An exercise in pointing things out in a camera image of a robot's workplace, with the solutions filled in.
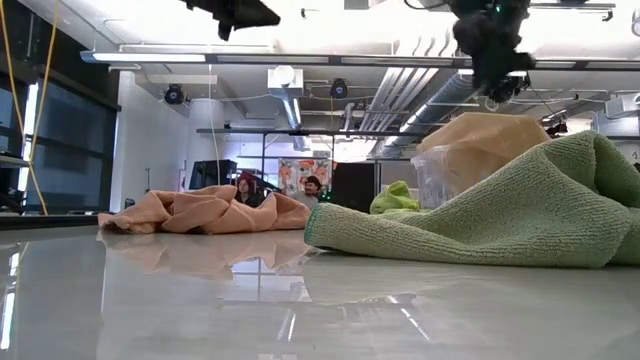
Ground white ceiling lamp box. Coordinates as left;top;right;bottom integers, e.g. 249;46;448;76
266;64;305;102

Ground black aluminium frame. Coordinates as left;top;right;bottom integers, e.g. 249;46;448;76
0;213;101;232

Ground clear plastic bin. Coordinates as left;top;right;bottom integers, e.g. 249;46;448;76
409;142;506;211

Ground silver ceiling ducts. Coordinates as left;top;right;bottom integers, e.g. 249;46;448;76
359;67;484;157

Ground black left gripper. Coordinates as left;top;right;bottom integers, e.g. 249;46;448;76
182;0;282;43

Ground pink towel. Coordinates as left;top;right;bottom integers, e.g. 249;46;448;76
97;184;312;236

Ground yellow cable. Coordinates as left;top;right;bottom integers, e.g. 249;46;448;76
0;0;60;217

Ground pale sage green towel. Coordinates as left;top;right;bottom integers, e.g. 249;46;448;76
303;130;640;269

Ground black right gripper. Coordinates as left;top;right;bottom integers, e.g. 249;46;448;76
453;11;537;104

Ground round black ceiling device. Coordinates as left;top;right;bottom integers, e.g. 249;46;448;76
164;83;186;106
329;78;350;101

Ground long ceiling light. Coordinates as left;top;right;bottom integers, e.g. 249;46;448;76
79;49;640;72

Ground peach orange towel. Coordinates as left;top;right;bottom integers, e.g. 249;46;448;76
416;111;552;197

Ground black partition panel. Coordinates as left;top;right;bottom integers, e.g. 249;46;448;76
331;162;377;214

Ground person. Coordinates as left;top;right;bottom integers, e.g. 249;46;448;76
292;175;324;210
234;172;265;209

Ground black screen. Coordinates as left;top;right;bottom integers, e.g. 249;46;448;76
188;159;239;192

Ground colourful wall poster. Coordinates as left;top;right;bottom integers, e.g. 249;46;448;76
278;158;332;197

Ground bright lime green towel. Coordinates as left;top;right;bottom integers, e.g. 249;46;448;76
368;180;422;216

